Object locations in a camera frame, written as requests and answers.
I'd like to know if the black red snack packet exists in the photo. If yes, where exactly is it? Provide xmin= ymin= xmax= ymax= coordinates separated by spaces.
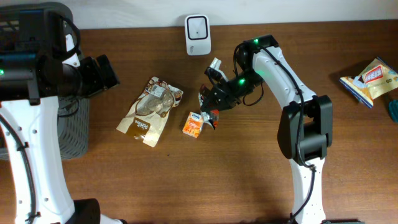
xmin=198 ymin=85 xmax=220 ymax=129

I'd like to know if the orange tissue pack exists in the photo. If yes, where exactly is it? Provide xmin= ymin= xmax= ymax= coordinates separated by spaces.
xmin=182 ymin=112 xmax=204 ymax=138

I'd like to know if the brown cookie snack pouch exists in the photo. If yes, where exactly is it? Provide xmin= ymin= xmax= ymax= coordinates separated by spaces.
xmin=116 ymin=77 xmax=183 ymax=147

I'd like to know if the yellow wet wipes pack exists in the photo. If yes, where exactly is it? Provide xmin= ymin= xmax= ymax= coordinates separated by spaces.
xmin=339 ymin=57 xmax=397 ymax=108

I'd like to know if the blue mouthwash bottle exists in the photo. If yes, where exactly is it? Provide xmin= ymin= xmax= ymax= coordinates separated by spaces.
xmin=388 ymin=100 xmax=398 ymax=123

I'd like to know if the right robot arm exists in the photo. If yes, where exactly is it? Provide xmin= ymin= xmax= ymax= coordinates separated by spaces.
xmin=199 ymin=34 xmax=333 ymax=223

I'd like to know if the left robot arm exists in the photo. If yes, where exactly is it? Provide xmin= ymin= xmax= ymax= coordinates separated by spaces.
xmin=1 ymin=2 xmax=119 ymax=223

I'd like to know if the white barcode scanner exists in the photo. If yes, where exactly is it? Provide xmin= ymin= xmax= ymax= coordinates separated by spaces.
xmin=184 ymin=14 xmax=211 ymax=56

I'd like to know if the dark grey plastic basket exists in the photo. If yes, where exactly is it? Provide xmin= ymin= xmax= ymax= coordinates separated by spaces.
xmin=0 ymin=1 xmax=91 ymax=161

